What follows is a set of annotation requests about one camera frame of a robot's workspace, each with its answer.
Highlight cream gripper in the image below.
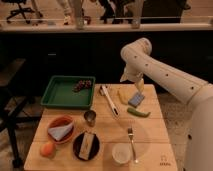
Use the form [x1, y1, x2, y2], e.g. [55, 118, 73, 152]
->
[120, 72, 144, 93]

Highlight yellow banana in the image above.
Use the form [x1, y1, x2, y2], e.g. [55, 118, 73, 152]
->
[118, 89, 128, 105]

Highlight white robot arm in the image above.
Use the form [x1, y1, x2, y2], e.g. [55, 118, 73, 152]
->
[120, 38, 213, 171]

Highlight small metal cup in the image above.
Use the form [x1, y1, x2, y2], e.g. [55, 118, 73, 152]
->
[84, 110, 96, 127]

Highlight white paper cup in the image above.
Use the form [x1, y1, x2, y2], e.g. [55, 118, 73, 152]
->
[112, 143, 131, 165]

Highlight blue sponge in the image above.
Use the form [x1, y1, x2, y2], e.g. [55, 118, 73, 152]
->
[128, 92, 145, 107]

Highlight dark red grapes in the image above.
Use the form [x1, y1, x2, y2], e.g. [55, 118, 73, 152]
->
[73, 80, 92, 92]

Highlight silver fork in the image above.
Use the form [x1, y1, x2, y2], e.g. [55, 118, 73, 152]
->
[127, 127, 138, 164]

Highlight green plastic tray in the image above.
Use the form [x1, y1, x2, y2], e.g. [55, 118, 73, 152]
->
[41, 75, 95, 109]

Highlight wooden block on plate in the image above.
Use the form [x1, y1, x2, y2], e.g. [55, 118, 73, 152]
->
[79, 132, 95, 160]

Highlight orange bowl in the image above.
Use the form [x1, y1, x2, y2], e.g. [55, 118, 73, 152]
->
[47, 116, 74, 144]

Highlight black round plate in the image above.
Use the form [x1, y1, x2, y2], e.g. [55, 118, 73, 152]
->
[73, 132, 100, 161]

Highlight white folded napkin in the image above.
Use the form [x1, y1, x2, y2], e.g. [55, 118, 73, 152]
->
[48, 123, 73, 141]

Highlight orange fruit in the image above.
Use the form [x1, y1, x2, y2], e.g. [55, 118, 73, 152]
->
[40, 141, 56, 157]

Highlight dark side chair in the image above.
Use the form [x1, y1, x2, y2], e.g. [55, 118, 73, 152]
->
[0, 59, 41, 168]

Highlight black office chair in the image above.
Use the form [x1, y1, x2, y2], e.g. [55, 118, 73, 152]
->
[0, 0, 43, 24]

